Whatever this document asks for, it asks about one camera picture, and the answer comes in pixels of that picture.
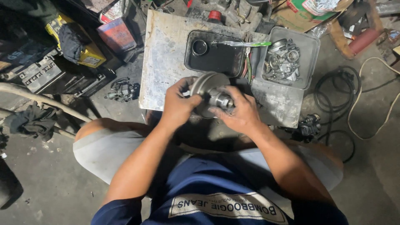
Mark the black rag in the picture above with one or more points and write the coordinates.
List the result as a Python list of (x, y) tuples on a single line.
[(31, 122)]

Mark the black cloth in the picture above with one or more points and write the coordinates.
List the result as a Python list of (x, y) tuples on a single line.
[(72, 42)]

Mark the red cylinder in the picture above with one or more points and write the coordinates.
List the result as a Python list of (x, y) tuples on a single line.
[(364, 41)]

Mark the yellow battery box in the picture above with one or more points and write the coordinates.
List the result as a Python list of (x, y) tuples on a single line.
[(92, 56)]

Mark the grey plastic tray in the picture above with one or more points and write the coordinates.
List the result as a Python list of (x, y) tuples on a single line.
[(307, 53)]

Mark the beige pipe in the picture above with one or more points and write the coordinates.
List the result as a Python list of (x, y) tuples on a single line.
[(37, 98)]

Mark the dirty engine block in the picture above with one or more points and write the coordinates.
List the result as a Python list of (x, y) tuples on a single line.
[(231, 14)]

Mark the black oil tray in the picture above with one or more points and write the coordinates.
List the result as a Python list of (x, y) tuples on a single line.
[(218, 61)]

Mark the dark carburetor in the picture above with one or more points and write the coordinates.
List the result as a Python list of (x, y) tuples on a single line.
[(308, 126), (122, 90)]

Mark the grey metal pulley part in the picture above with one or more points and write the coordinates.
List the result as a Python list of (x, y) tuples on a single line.
[(207, 84)]

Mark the black battery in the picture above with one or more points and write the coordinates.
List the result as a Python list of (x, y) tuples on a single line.
[(40, 75)]

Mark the person's left hand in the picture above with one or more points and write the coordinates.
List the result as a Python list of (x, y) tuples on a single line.
[(176, 104)]

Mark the red bottle cap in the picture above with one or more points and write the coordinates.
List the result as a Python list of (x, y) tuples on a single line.
[(215, 15)]

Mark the red and blue box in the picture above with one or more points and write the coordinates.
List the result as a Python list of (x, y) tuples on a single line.
[(116, 34)]

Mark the worn white work board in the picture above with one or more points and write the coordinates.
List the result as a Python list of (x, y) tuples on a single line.
[(162, 62)]

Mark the brown cardboard box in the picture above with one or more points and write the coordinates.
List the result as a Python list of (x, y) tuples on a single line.
[(300, 15)]

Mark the person's right hand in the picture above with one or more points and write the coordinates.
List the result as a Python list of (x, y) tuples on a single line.
[(242, 114)]

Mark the clear green toothbrush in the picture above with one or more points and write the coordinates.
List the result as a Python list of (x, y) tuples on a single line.
[(247, 43)]

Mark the silver carburetor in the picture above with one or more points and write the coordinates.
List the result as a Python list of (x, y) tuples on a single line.
[(282, 59)]

